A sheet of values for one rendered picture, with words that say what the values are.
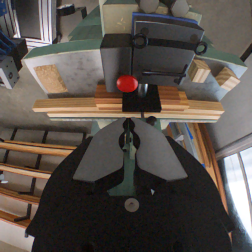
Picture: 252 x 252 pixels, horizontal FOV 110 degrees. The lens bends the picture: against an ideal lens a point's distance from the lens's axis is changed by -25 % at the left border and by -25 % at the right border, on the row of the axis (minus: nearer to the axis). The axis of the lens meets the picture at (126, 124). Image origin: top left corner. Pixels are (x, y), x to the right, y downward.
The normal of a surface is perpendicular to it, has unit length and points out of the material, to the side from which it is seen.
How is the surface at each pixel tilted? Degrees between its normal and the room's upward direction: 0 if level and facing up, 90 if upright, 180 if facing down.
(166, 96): 90
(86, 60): 0
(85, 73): 0
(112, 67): 0
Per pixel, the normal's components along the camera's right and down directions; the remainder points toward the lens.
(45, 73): 0.00, 0.61
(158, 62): 0.00, 0.88
